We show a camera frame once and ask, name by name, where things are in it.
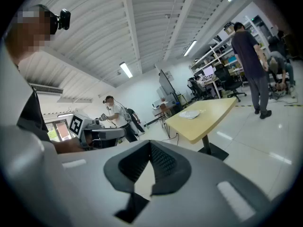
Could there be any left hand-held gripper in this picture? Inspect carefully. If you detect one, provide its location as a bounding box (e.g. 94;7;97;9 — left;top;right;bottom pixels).
69;113;126;151

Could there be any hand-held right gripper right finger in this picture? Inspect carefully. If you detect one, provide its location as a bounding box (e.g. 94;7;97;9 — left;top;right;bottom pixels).
142;140;273;227

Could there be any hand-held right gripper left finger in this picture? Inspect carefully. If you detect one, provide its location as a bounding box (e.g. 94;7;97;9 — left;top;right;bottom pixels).
58;140;152;227

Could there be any white slipper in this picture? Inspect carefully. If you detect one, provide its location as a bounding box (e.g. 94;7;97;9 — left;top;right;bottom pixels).
179;110;201;120

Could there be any person's left forearm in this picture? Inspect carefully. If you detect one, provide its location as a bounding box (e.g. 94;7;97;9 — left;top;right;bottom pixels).
54;137;87;154

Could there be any light wooden table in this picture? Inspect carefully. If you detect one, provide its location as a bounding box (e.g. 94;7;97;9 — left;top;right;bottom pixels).
165;97;238;162

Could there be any dark wooden side table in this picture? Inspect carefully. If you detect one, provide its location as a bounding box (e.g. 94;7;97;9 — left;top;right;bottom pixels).
152;100;177;138

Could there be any large display on stand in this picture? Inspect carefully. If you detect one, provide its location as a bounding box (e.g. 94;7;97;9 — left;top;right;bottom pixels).
158;69;183;112

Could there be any white air conditioner unit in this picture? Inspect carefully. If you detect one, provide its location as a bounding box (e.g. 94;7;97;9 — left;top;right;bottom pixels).
29;83;64;95

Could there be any person's black clothed torso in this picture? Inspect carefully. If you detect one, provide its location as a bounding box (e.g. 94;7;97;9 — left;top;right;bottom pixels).
16;88;52;143

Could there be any black office chair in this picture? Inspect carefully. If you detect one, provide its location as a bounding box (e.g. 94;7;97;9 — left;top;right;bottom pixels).
187;77;214;101
214;66;247;103

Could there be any white office desk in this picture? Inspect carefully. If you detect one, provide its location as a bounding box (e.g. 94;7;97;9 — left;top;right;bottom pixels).
201;76;244;99

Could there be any white shelf unit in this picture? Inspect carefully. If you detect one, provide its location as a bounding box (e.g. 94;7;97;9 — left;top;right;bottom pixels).
189;15;270;79

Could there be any person's head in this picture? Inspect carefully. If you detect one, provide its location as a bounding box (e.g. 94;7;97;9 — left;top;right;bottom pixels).
4;4;60;65

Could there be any black head-mounted camera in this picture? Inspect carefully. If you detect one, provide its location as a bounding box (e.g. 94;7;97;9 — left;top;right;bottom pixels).
56;8;71;31

